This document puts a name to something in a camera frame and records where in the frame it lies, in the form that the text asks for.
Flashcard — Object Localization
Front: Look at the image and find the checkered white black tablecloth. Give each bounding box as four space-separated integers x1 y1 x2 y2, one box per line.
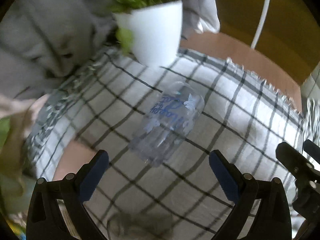
26 46 319 239

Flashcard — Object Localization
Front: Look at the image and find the white curved chair rail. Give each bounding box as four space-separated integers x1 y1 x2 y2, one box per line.
251 0 270 50

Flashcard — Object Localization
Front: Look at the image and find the white ribbed plant pot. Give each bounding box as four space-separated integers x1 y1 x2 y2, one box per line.
114 0 183 67

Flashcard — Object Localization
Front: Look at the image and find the grey blanket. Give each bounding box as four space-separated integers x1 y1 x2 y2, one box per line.
1 0 220 100

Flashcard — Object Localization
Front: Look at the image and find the pink beige cloth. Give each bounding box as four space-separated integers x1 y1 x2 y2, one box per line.
1 94 49 180

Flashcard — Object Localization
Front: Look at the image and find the clear cup with blue print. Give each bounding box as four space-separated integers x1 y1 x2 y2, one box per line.
128 81 204 167

